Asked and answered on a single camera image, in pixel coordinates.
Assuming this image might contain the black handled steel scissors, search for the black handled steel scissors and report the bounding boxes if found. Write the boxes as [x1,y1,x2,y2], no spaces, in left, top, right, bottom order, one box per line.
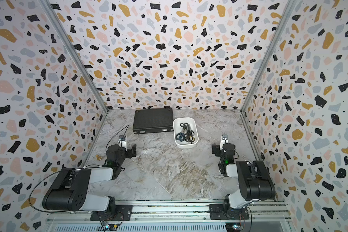
[180,123,190,135]

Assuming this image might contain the white plastic storage box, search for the white plastic storage box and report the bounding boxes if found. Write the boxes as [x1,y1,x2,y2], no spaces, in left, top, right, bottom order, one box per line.
[173,117,199,149]

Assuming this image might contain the blue handled scissors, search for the blue handled scissors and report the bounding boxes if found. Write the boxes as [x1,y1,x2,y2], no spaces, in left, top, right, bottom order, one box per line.
[176,128,187,142]

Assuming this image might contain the long all-black scissors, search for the long all-black scissors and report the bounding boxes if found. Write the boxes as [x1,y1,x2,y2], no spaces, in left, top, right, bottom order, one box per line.
[184,123,195,144]

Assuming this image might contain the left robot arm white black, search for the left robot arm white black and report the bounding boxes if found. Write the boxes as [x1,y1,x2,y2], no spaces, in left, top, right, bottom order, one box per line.
[42,144,136,215]

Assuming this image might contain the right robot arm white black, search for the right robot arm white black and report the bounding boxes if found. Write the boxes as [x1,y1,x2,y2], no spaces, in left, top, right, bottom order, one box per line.
[211,142,276,212]

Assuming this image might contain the black ribbed hard case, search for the black ribbed hard case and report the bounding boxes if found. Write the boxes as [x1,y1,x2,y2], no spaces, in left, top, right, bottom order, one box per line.
[132,108,174,134]

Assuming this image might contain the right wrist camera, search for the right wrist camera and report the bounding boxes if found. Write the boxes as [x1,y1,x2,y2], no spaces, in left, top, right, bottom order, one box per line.
[219,134,229,149]

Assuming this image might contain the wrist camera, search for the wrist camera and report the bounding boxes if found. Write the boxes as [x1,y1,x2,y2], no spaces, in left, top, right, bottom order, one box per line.
[118,135,127,148]
[219,134,229,149]

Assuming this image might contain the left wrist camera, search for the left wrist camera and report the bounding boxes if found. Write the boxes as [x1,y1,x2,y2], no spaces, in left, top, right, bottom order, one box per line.
[118,135,127,148]

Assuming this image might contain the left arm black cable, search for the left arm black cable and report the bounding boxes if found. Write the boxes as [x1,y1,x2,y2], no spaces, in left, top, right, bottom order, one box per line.
[28,125,130,213]

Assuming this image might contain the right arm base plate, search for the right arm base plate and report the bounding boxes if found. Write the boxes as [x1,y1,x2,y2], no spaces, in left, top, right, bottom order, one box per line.
[209,204,249,220]

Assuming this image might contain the aluminium mounting rail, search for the aluminium mounting rail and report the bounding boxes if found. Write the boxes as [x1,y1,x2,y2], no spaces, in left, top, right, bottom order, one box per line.
[44,200,295,232]

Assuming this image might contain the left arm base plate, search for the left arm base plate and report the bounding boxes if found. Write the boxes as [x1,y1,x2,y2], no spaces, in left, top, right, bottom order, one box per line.
[90,205,133,221]

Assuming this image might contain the right corner aluminium post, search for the right corner aluminium post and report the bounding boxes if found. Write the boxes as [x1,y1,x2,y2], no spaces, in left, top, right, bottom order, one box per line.
[240,0,296,114]

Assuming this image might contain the corner aluminium post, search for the corner aluminium post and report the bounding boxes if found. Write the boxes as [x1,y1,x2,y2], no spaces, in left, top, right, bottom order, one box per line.
[240,0,296,114]
[39,0,109,113]

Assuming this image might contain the left corner aluminium post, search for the left corner aluminium post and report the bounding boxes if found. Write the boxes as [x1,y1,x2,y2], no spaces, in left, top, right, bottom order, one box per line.
[39,0,109,113]

